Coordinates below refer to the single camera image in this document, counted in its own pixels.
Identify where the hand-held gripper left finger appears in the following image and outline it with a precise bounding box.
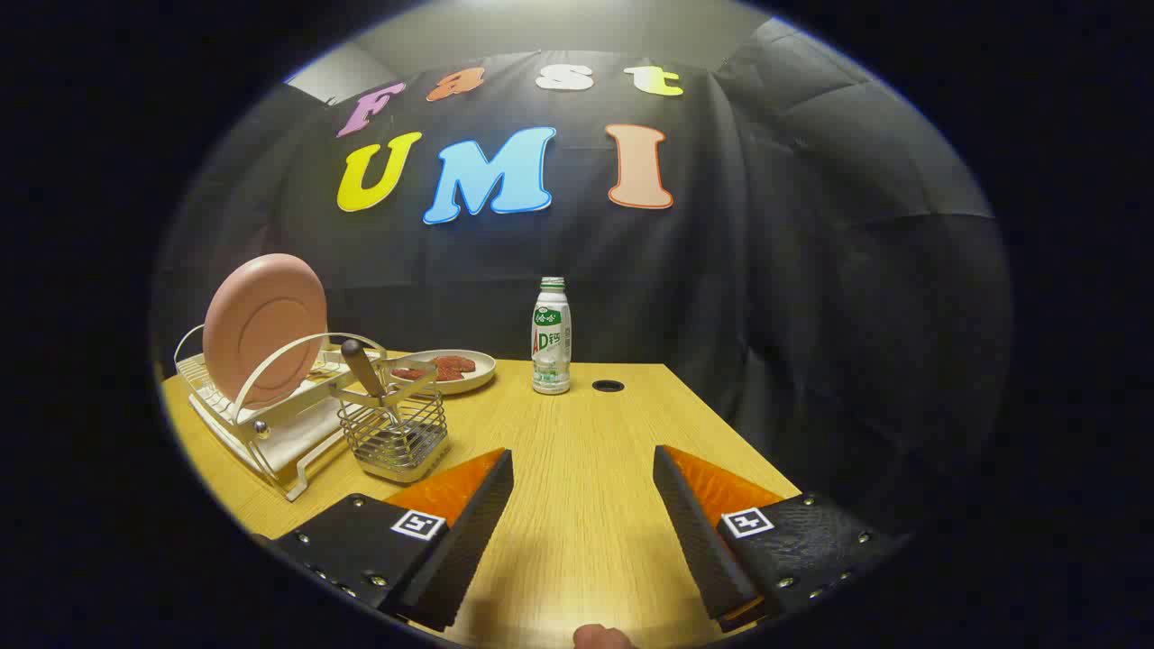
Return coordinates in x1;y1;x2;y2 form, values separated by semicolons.
270;448;515;632

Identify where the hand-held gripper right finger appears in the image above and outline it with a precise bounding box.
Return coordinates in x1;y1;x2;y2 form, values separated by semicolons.
653;444;907;634

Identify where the metal wire basket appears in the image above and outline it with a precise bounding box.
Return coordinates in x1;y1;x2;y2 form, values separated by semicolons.
329;359;450;484

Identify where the spoon with brown handle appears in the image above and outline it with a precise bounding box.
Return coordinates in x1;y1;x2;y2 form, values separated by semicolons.
340;338;425;456

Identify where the white wire dish rack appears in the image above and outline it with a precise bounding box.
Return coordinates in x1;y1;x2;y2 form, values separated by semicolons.
174;324;443;502

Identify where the pink plate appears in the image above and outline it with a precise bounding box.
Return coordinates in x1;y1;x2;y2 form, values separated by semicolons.
203;253;329;411

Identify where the beige plate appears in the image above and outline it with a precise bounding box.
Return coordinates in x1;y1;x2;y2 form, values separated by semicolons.
383;350;498;396

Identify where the white drink bottle green label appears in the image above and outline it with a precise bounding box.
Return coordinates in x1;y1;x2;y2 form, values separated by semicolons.
531;277;572;396

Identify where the black backdrop cloth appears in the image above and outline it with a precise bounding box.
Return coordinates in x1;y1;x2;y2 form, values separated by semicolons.
153;18;1015;560

